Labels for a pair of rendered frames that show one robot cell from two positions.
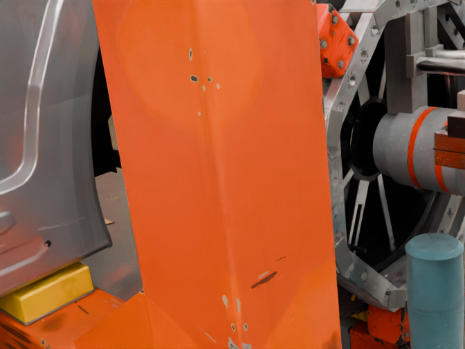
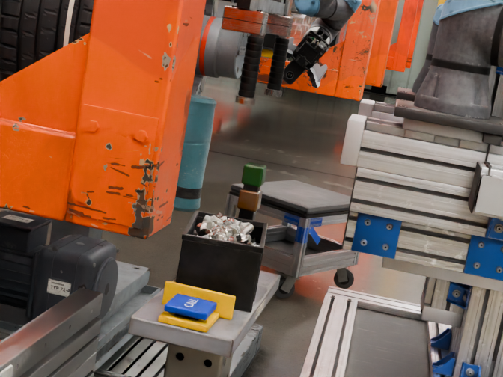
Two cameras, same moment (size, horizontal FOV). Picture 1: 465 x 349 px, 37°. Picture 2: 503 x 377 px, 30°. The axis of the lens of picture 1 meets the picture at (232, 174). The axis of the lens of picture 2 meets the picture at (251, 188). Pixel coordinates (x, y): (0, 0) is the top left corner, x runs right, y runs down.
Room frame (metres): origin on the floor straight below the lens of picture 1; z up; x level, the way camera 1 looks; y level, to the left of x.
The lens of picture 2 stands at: (-0.80, 0.85, 0.95)
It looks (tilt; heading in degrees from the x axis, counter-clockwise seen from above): 11 degrees down; 323
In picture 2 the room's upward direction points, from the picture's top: 10 degrees clockwise
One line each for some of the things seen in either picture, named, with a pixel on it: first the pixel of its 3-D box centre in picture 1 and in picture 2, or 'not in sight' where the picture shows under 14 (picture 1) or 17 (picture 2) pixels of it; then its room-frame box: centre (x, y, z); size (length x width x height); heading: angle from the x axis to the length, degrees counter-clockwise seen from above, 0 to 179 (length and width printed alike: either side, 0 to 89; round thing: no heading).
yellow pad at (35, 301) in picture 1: (38, 284); not in sight; (1.08, 0.35, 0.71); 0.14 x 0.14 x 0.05; 43
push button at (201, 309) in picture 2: not in sight; (190, 309); (0.39, 0.04, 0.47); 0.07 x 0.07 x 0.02; 43
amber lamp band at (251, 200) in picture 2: not in sight; (249, 199); (0.64, -0.23, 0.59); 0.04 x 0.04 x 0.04; 43
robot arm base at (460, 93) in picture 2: not in sight; (456, 87); (0.48, -0.58, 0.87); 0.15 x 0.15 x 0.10
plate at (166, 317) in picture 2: not in sight; (188, 317); (0.39, 0.04, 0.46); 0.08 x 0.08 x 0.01; 43
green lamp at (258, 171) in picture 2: not in sight; (254, 174); (0.64, -0.23, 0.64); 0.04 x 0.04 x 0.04; 43
